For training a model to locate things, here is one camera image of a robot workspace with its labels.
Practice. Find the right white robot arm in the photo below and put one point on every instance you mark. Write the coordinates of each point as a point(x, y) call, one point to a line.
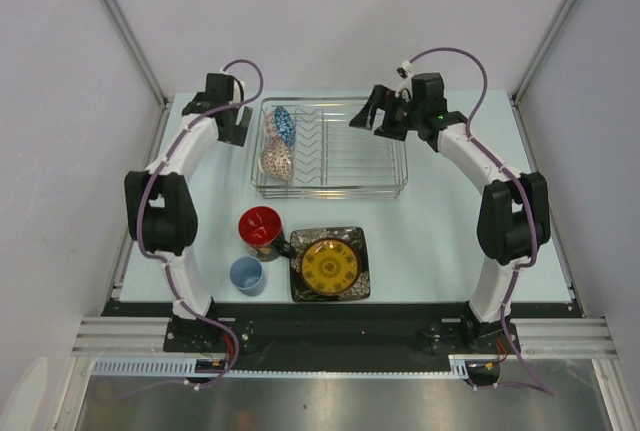
point(514, 216)

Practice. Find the steel wire dish rack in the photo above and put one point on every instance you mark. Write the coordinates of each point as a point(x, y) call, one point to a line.
point(330, 159)

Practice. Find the yellow patterned round plate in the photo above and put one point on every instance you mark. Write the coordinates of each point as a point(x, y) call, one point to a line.
point(329, 267)

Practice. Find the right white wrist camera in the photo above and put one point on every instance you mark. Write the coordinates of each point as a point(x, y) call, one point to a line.
point(404, 89)

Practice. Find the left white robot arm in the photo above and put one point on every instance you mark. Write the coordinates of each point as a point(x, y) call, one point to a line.
point(161, 214)

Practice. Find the slotted cable duct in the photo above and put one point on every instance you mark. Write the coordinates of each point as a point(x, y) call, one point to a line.
point(479, 367)
point(205, 367)

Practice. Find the blue triangle patterned bowl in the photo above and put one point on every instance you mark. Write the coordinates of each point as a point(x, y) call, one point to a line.
point(280, 124)

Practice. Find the aluminium frame rail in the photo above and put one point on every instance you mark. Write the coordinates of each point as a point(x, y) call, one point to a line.
point(571, 338)

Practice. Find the red and black mug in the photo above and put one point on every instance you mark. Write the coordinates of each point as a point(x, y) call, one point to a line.
point(261, 230)

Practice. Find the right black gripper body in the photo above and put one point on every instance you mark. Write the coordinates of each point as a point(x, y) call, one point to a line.
point(400, 117)

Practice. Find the light blue plastic cup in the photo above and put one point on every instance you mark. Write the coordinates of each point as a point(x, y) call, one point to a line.
point(247, 276)

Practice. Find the left slotted cable duct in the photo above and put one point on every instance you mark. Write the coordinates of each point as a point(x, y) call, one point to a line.
point(205, 367)

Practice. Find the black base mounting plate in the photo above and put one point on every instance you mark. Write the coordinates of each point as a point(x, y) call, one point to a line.
point(357, 337)

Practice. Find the black floral square plate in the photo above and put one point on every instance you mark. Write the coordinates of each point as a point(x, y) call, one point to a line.
point(301, 239)

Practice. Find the right slotted cable duct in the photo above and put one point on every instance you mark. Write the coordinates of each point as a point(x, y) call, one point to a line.
point(479, 367)

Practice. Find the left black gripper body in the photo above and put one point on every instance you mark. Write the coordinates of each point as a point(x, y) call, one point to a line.
point(234, 135)

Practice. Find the red patterned white bowl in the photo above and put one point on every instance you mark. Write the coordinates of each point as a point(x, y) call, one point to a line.
point(276, 161)

